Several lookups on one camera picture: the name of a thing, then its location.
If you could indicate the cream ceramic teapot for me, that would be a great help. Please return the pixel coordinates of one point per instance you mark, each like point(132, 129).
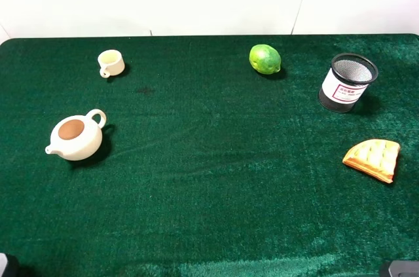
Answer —
point(77, 137)

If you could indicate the dark green velvet tablecloth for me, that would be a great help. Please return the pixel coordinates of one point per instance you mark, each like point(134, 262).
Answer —
point(206, 167)

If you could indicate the green lime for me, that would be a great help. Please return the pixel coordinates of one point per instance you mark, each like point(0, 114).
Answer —
point(265, 59)

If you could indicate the small cream cup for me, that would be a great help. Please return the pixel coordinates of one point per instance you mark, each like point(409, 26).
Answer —
point(111, 63)

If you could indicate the black mesh pen holder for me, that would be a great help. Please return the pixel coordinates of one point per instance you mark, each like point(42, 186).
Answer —
point(347, 79)

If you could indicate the orange waffle slice toy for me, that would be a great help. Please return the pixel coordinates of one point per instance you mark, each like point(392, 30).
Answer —
point(375, 157)

